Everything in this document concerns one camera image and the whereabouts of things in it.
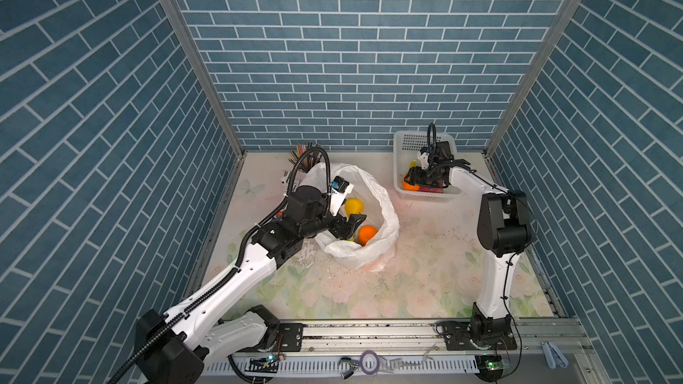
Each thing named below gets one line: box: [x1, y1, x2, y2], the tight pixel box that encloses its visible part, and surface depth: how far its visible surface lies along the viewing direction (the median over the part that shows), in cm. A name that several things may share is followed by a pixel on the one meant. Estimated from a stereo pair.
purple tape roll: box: [359, 349, 380, 376], surface depth 72 cm
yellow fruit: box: [344, 197, 365, 217], surface depth 97 cm
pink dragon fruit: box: [418, 183, 444, 193], surface depth 101 cm
